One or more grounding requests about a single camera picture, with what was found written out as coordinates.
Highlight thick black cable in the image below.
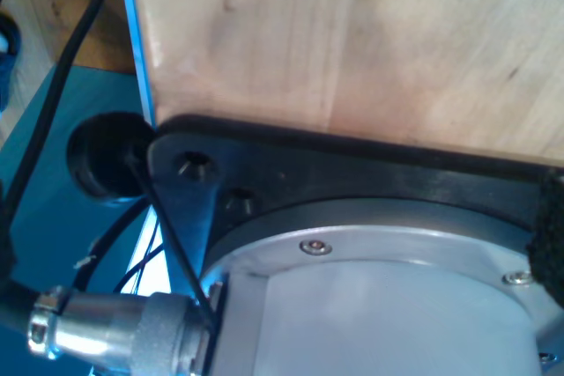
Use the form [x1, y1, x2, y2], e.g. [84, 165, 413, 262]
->
[0, 0, 125, 218]

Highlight black round knob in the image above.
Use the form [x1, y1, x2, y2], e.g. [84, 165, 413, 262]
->
[65, 111, 156, 206]

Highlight blue upholstered sofa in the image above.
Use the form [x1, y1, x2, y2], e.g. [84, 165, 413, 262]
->
[0, 65, 153, 376]

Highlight metal round cable connector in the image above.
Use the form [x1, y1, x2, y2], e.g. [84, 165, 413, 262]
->
[26, 285, 217, 376]

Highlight black mounting plate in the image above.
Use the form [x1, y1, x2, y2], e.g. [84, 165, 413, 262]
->
[147, 114, 564, 262]

